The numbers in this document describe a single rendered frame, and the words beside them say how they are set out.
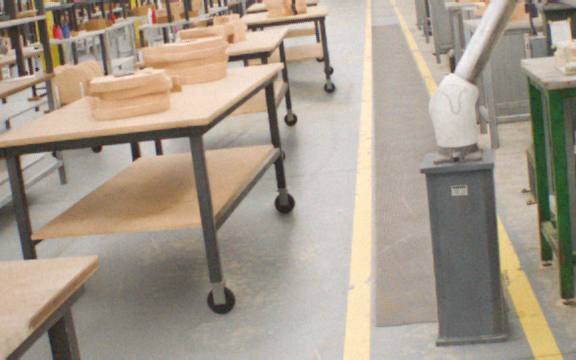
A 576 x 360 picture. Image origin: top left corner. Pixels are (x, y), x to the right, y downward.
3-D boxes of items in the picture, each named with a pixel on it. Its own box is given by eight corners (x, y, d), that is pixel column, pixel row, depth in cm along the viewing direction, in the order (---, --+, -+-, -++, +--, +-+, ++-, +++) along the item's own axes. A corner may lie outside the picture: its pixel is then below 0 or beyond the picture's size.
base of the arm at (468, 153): (432, 167, 383) (430, 152, 382) (436, 155, 405) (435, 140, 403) (481, 163, 379) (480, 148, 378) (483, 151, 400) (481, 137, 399)
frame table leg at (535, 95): (553, 266, 474) (539, 72, 455) (542, 267, 474) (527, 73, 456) (551, 262, 479) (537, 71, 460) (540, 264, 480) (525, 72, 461)
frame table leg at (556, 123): (575, 304, 420) (561, 88, 402) (562, 306, 421) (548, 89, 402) (572, 300, 425) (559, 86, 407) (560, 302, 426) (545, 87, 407)
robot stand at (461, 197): (435, 346, 398) (419, 168, 384) (440, 321, 424) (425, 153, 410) (506, 342, 392) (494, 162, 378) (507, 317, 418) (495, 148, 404)
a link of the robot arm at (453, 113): (438, 149, 385) (432, 90, 381) (433, 140, 403) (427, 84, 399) (481, 144, 384) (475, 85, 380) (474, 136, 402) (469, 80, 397)
